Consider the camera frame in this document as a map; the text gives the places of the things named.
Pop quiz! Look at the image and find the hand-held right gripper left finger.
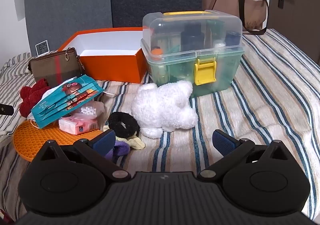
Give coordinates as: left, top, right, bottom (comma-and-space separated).
37, 130, 132, 182

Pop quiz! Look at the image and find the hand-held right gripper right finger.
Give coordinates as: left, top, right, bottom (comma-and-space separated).
197, 129, 290, 182

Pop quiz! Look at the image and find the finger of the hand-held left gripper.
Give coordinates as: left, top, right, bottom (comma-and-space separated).
0, 104, 14, 116

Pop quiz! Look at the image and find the purple plush cloth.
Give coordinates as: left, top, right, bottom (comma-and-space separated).
105, 140, 131, 161

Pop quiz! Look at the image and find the black scrunchie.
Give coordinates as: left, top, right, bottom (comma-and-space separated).
107, 112, 140, 138

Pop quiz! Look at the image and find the red knitted item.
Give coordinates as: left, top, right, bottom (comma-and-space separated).
19, 78, 50, 118

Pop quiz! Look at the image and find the cream cloth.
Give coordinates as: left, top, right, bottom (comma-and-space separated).
104, 125, 146, 150

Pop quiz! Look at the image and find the pink tissue pack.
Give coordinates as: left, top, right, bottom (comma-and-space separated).
59, 116, 100, 135

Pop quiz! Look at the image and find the cotton swab bag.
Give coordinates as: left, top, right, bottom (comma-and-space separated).
72, 101, 105, 119

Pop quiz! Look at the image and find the orange silicone mat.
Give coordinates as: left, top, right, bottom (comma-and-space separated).
13, 118, 100, 162

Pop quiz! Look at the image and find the teal printed face mask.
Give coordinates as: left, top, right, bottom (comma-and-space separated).
31, 76, 103, 130

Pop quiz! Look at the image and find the white plush toy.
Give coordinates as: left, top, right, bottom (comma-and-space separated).
131, 80, 198, 138

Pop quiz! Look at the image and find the orange cardboard box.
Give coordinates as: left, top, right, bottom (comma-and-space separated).
58, 27, 147, 83

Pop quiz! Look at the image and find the brown plaid zipper pouch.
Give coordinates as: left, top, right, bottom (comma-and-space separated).
28, 47, 85, 88

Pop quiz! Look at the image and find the white digital clock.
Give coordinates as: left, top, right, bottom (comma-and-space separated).
35, 39, 50, 55

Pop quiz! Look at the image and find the clear plastic storage box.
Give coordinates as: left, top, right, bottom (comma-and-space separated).
140, 10, 245, 97

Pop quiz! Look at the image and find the orange cap bottle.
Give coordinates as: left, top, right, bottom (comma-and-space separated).
151, 47, 163, 62

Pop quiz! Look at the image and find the dark red garment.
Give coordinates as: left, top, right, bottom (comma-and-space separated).
0, 209, 12, 225

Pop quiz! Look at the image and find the dark bottle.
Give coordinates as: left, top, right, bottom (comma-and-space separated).
181, 22, 203, 51

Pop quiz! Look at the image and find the light grey headboard panel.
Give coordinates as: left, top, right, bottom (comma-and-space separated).
24, 0, 113, 56

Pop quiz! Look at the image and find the brown paper bag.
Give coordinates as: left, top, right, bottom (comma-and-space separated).
202, 0, 269, 35

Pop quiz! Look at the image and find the brown door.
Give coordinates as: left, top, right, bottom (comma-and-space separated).
265, 0, 320, 65

